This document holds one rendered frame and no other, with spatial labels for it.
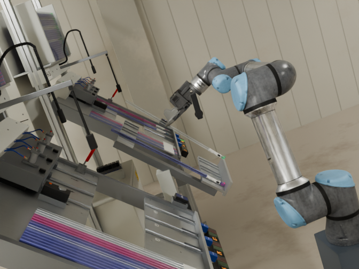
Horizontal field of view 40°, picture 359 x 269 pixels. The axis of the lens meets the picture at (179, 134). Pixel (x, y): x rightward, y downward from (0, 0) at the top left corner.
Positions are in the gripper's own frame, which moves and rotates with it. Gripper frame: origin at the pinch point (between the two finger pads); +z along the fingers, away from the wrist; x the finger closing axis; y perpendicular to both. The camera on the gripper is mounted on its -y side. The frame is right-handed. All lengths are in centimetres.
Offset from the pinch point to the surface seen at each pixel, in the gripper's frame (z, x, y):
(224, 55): -40, -252, -32
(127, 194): 21.6, 42.9, -0.3
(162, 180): 17.1, 14.0, -12.4
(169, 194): 19.6, 14.0, -18.6
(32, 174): 22, 80, 30
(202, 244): 10, 68, -24
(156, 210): 16, 51, -10
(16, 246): 23, 112, 23
